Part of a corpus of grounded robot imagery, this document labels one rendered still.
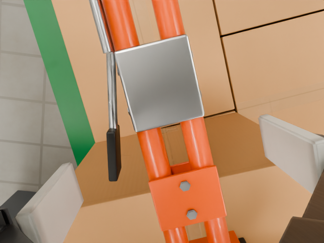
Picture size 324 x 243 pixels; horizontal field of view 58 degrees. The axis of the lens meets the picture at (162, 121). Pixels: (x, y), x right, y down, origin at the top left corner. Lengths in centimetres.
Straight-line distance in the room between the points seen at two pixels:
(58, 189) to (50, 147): 128
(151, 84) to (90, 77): 57
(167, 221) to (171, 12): 18
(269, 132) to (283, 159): 2
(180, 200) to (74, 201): 11
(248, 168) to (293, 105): 47
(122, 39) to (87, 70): 56
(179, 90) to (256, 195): 25
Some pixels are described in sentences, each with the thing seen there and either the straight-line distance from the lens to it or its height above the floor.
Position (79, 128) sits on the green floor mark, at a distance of 140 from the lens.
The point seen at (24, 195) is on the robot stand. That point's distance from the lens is 153.
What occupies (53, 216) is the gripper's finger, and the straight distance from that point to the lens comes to 17.
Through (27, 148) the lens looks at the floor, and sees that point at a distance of 150.
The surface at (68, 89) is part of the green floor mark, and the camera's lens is 138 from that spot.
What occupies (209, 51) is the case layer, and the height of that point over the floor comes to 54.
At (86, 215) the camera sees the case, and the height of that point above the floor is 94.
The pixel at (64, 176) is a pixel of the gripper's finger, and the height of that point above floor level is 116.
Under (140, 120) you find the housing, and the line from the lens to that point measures 25.
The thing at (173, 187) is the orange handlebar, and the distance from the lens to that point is 27.
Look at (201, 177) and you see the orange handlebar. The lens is 26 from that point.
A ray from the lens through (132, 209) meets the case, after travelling 43.
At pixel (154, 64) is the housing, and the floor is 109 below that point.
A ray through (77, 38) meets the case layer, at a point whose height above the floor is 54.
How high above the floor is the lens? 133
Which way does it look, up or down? 79 degrees down
